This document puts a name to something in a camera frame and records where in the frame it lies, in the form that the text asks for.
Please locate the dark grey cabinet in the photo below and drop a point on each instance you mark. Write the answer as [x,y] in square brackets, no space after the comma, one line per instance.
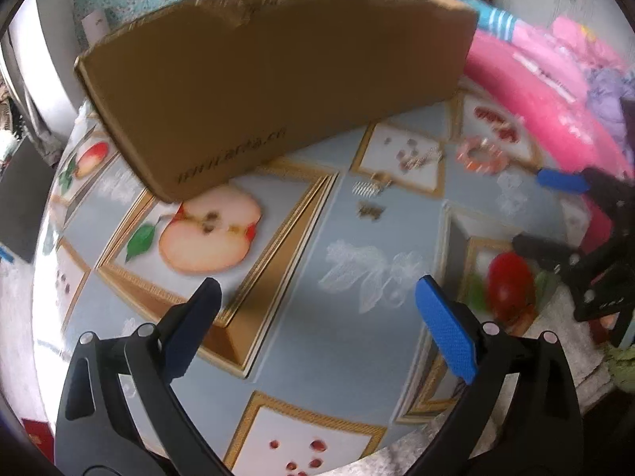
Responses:
[25,193]

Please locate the blue printed pillow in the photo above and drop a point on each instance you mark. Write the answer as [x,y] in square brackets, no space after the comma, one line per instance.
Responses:
[496,22]

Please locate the bronze butterfly charm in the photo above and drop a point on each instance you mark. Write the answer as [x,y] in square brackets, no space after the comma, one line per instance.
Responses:
[370,210]

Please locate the pink blanket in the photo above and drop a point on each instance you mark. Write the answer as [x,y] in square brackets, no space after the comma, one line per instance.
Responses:
[536,99]

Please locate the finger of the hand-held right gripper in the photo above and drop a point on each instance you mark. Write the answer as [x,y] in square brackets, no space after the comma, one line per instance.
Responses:
[540,248]
[563,181]

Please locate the red paper bag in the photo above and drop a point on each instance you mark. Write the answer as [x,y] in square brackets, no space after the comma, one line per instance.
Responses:
[39,444]

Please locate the fruit print tablecloth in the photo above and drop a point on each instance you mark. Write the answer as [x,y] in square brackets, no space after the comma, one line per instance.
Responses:
[322,282]

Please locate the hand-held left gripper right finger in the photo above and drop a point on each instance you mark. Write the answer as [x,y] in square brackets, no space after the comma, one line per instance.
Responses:
[446,329]

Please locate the brown cardboard box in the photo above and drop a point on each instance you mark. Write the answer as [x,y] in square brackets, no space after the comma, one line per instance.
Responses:
[273,84]

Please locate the purple garment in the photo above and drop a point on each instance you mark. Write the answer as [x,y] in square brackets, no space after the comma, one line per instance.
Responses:
[610,99]

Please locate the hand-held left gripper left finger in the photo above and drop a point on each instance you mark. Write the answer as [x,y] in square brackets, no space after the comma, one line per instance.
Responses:
[191,327]

